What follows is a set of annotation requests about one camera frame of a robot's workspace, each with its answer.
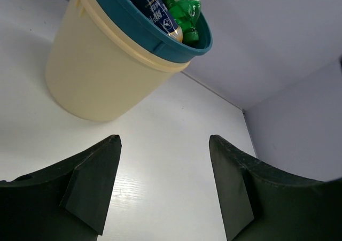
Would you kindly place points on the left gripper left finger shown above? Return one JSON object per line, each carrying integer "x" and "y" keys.
{"x": 68, "y": 200}

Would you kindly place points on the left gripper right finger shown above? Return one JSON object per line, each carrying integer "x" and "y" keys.
{"x": 261, "y": 202}

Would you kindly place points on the green plastic bottle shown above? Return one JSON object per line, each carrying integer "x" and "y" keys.
{"x": 186, "y": 14}

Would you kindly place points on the yellow bottle blue label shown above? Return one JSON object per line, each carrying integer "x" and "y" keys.
{"x": 157, "y": 12}

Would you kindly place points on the teal and cream bin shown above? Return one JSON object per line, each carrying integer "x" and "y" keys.
{"x": 107, "y": 57}

